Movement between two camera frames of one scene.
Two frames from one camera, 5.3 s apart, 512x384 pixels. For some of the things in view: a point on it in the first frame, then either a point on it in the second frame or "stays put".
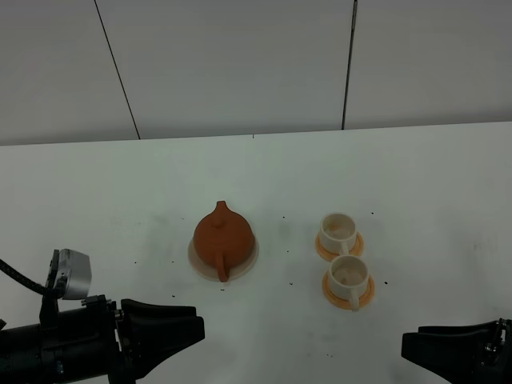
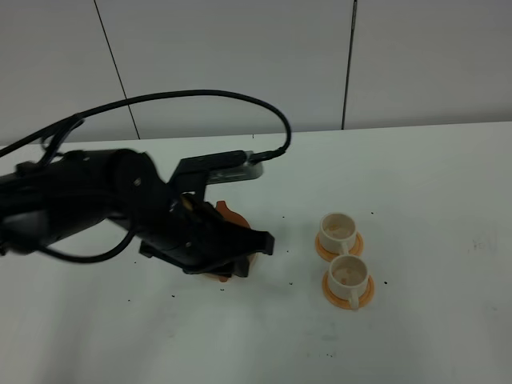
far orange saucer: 323,252 stays put
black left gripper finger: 146,341 to 238,266
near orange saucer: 345,303 stays put
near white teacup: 349,276 stays put
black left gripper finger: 131,308 to 226,245
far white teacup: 338,233 stays put
